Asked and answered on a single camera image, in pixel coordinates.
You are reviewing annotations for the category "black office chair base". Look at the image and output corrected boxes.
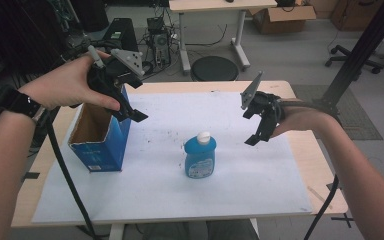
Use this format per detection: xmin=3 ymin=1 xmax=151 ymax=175
xmin=324 ymin=44 xmax=384 ymax=75

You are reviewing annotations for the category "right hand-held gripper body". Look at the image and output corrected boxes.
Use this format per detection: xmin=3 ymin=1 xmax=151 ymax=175
xmin=239 ymin=70 xmax=286 ymax=134

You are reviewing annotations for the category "black round stool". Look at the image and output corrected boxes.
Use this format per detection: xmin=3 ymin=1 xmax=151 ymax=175
xmin=190 ymin=55 xmax=240 ymax=83

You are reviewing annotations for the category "open brown cardboard box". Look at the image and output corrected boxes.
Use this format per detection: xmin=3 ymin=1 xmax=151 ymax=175
xmin=247 ymin=4 xmax=318 ymax=35

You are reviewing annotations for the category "light wooden table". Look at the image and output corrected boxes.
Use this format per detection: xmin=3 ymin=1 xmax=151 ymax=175
xmin=11 ymin=79 xmax=350 ymax=230

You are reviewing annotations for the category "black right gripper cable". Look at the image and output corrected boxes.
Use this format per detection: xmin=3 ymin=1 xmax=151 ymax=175
xmin=303 ymin=174 xmax=340 ymax=240

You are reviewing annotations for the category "black wristwatch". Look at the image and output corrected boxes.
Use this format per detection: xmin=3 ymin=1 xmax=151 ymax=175
xmin=0 ymin=84 xmax=46 ymax=122

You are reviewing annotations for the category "blue bottle with white cap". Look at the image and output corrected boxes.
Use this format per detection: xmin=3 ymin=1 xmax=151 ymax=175
xmin=182 ymin=130 xmax=218 ymax=180

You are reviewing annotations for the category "blue cardboard box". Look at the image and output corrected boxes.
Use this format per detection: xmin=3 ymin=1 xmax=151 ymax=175
xmin=67 ymin=84 xmax=133 ymax=173

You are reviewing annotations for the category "computer tower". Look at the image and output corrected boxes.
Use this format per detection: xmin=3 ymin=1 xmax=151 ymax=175
xmin=145 ymin=16 xmax=174 ymax=67

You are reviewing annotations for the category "grey floor mat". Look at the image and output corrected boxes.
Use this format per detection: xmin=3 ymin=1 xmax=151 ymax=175
xmin=291 ymin=83 xmax=384 ymax=141

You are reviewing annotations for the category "black equipment case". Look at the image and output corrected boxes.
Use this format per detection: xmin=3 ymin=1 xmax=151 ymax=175
xmin=102 ymin=17 xmax=140 ymax=53

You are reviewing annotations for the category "white table mat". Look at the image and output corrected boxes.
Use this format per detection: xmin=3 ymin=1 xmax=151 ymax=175
xmin=31 ymin=91 xmax=314 ymax=225

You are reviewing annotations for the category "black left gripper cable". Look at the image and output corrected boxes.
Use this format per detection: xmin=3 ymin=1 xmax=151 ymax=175
xmin=44 ymin=111 xmax=98 ymax=240

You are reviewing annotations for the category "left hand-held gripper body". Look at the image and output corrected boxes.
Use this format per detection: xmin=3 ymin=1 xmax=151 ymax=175
xmin=86 ymin=44 xmax=146 ymax=105

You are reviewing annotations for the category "closed brown cardboard box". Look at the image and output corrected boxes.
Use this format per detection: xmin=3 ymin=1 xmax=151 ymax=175
xmin=329 ymin=0 xmax=384 ymax=33

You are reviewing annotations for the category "white-legged background table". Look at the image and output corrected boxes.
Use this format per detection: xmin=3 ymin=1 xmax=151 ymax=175
xmin=168 ymin=0 xmax=278 ymax=76

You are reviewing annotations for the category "person's left hand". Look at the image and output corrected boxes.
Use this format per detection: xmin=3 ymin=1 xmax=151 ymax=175
xmin=18 ymin=49 xmax=122 ymax=113

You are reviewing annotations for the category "person's right hand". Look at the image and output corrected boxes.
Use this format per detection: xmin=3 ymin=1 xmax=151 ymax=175
xmin=269 ymin=98 xmax=335 ymax=139

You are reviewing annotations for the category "black metal stand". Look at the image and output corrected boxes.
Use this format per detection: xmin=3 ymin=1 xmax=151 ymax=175
xmin=314 ymin=0 xmax=384 ymax=116

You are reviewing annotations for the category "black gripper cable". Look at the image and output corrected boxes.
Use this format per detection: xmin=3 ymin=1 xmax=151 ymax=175
xmin=303 ymin=174 xmax=340 ymax=240
xmin=44 ymin=111 xmax=98 ymax=240

